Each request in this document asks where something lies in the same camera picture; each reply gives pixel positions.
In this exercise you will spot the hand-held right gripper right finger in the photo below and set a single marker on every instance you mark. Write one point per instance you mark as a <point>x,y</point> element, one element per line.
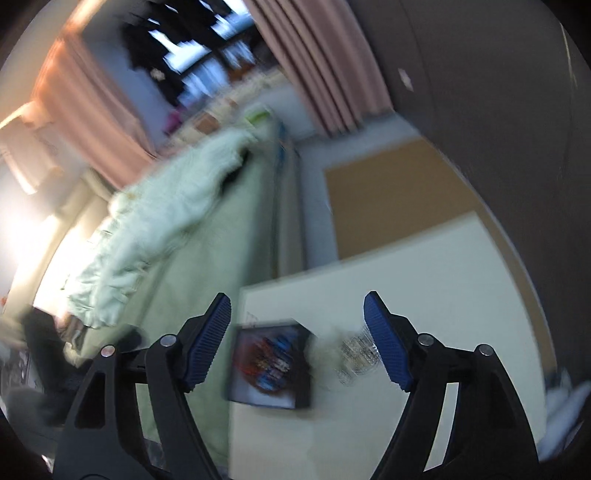
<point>385,341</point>

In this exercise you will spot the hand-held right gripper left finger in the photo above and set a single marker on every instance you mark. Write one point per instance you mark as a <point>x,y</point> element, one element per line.
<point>207,344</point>

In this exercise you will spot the white organza pouch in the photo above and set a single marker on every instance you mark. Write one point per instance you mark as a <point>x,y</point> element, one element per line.
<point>323,355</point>

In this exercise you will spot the black box with white interior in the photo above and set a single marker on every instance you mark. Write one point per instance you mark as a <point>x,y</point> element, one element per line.
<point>302,364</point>

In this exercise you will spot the bed with green sheet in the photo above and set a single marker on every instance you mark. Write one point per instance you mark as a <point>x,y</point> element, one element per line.
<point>217,244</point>

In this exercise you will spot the pale green duvet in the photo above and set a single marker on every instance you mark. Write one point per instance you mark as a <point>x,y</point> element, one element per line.
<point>161,217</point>

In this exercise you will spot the black garment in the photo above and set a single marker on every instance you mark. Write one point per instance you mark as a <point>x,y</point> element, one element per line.
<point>235,168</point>

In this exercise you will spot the white hanging cloth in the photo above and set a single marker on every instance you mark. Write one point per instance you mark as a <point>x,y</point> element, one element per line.
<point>32,152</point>

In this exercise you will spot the magenta cloth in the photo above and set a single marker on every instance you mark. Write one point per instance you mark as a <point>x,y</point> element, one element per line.
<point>174,121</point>

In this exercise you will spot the green tissue box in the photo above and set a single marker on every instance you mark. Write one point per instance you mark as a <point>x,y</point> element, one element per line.
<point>257,116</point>

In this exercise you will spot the pink curtain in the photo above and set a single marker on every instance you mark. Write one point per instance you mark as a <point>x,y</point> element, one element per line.
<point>92,106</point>
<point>323,60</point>

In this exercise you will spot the bear printed blanket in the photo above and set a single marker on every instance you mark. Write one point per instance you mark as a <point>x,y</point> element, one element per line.
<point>231,101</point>

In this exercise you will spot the window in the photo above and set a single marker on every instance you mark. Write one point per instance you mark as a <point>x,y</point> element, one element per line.
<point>203,69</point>

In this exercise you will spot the hanging dark clothes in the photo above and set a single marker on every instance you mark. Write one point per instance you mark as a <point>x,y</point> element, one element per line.
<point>147,41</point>

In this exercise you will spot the white wall socket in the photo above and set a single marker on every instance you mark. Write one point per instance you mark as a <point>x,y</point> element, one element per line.
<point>405,77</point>

